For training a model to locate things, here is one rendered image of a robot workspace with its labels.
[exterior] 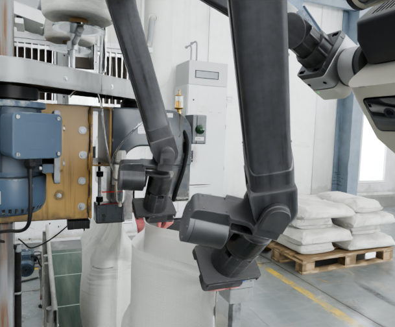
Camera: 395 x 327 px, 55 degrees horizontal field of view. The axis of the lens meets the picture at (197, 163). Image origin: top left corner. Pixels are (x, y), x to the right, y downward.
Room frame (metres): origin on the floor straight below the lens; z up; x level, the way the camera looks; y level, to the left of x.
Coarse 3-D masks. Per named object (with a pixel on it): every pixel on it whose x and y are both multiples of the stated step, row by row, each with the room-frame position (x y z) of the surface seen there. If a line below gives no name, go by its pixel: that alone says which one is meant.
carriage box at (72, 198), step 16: (48, 112) 1.01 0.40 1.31; (64, 112) 1.02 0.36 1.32; (80, 112) 1.04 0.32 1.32; (80, 128) 1.04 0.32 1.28; (64, 144) 1.02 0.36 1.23; (80, 144) 1.04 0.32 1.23; (80, 160) 1.04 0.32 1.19; (48, 176) 1.01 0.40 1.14; (64, 176) 1.02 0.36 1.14; (80, 176) 1.04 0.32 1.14; (48, 192) 1.01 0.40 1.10; (64, 192) 1.02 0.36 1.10; (80, 192) 1.04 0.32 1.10; (48, 208) 1.01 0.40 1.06; (64, 208) 1.02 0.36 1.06; (80, 208) 1.03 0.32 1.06
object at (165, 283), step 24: (144, 240) 0.95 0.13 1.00; (168, 240) 0.94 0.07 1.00; (144, 264) 0.75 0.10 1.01; (168, 264) 0.72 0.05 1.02; (192, 264) 0.90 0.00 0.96; (144, 288) 0.75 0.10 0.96; (168, 288) 0.72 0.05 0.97; (192, 288) 0.69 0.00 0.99; (144, 312) 0.75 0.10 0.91; (168, 312) 0.72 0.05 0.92; (192, 312) 0.69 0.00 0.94
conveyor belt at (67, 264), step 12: (60, 252) 2.64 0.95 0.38; (72, 252) 2.65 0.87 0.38; (60, 264) 2.41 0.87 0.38; (72, 264) 2.42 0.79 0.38; (60, 276) 2.21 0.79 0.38; (72, 276) 2.21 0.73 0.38; (60, 288) 2.04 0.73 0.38; (72, 288) 2.05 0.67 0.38; (60, 300) 1.89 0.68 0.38; (72, 300) 1.90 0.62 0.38; (60, 312) 1.77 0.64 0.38; (72, 312) 1.77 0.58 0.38; (60, 324) 1.66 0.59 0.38; (72, 324) 1.66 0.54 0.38
